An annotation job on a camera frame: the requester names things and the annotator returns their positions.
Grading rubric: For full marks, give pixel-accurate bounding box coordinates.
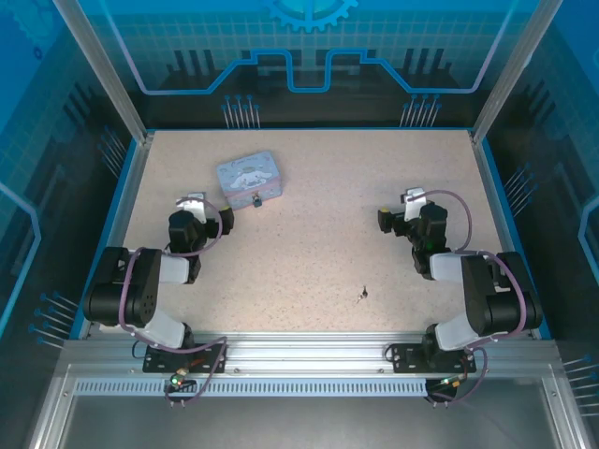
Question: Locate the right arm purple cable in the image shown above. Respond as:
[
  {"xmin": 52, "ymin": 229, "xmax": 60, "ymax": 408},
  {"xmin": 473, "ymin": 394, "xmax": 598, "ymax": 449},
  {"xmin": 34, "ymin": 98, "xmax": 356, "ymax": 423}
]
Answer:
[{"xmin": 405, "ymin": 188, "xmax": 529, "ymax": 407}]

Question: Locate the left connector with green light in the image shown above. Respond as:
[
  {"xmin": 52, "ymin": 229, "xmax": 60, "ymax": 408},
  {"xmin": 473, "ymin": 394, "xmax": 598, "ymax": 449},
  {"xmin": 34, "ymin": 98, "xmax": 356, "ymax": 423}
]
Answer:
[{"xmin": 168, "ymin": 369, "xmax": 197, "ymax": 392}]

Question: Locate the blue table border strip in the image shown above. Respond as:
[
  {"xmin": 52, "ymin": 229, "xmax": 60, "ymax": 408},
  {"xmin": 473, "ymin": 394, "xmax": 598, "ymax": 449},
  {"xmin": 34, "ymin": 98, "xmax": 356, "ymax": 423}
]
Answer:
[
  {"xmin": 68, "ymin": 135, "xmax": 140, "ymax": 339},
  {"xmin": 480, "ymin": 135, "xmax": 554, "ymax": 340}
]

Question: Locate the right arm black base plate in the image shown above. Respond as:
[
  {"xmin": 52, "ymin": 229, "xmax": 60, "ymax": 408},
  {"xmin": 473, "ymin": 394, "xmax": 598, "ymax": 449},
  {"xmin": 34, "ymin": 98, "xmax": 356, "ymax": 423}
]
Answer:
[{"xmin": 388, "ymin": 343, "xmax": 477, "ymax": 374}]

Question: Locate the right connector with green light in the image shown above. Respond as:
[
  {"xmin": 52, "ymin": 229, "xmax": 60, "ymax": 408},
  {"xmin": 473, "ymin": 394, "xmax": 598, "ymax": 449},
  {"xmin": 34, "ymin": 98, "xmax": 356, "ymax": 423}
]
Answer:
[{"xmin": 428, "ymin": 373, "xmax": 469, "ymax": 392}]

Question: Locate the aluminium cross rail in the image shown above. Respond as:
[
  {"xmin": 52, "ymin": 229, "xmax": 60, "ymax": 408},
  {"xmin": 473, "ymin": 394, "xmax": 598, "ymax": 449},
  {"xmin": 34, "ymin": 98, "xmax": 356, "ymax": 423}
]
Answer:
[{"xmin": 60, "ymin": 332, "xmax": 562, "ymax": 375}]

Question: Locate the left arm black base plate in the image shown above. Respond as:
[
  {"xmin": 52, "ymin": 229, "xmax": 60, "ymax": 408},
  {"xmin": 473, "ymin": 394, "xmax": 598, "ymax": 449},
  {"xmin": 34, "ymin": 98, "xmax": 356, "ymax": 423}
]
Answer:
[{"xmin": 142, "ymin": 343, "xmax": 229, "ymax": 374}]

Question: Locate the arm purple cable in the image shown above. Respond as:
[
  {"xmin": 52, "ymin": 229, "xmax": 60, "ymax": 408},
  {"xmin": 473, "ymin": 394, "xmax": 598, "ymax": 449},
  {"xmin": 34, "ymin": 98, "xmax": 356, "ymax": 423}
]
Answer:
[
  {"xmin": 119, "ymin": 196, "xmax": 229, "ymax": 408},
  {"xmin": 405, "ymin": 188, "xmax": 529, "ymax": 407}
]

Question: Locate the cartoon print tin box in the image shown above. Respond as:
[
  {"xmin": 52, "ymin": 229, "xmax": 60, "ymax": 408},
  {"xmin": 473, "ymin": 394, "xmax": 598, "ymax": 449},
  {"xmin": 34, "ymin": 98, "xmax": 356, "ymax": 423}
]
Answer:
[{"xmin": 214, "ymin": 149, "xmax": 285, "ymax": 211}]

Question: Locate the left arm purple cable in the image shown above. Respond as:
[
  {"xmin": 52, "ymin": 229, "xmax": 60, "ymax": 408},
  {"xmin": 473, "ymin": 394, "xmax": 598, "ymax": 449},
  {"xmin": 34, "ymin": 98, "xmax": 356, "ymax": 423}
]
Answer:
[{"xmin": 119, "ymin": 196, "xmax": 229, "ymax": 408}]

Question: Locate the connector with green light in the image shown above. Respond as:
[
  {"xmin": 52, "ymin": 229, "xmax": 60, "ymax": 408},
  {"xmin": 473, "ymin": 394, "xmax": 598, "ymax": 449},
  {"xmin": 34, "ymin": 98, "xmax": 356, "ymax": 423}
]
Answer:
[
  {"xmin": 428, "ymin": 373, "xmax": 469, "ymax": 392},
  {"xmin": 168, "ymin": 369, "xmax": 197, "ymax": 392}
]

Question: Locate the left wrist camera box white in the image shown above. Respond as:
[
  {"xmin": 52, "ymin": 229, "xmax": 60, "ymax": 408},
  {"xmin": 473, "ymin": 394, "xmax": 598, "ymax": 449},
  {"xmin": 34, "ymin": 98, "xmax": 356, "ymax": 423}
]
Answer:
[{"xmin": 175, "ymin": 190, "xmax": 208, "ymax": 225}]

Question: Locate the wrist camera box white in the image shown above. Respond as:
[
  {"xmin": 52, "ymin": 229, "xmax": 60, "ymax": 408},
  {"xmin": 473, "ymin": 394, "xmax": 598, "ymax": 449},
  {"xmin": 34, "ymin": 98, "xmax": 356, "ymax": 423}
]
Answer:
[
  {"xmin": 400, "ymin": 186, "xmax": 427, "ymax": 221},
  {"xmin": 175, "ymin": 190, "xmax": 208, "ymax": 225}
]

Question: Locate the aluminium frame post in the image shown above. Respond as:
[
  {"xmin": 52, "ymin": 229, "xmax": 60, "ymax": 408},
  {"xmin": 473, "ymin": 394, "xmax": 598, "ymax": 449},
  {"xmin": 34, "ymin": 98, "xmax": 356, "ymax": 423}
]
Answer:
[
  {"xmin": 470, "ymin": 0, "xmax": 549, "ymax": 144},
  {"xmin": 51, "ymin": 0, "xmax": 155, "ymax": 144}
]

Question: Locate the slotted grey cable duct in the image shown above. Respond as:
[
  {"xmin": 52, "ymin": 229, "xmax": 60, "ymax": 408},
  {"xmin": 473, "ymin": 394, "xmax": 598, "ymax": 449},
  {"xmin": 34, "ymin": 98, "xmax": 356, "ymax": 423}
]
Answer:
[{"xmin": 73, "ymin": 379, "xmax": 430, "ymax": 397}]

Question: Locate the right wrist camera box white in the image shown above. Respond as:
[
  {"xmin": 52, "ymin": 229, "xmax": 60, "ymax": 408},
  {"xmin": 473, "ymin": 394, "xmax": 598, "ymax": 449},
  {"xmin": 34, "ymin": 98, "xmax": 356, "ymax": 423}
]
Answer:
[{"xmin": 400, "ymin": 186, "xmax": 427, "ymax": 221}]

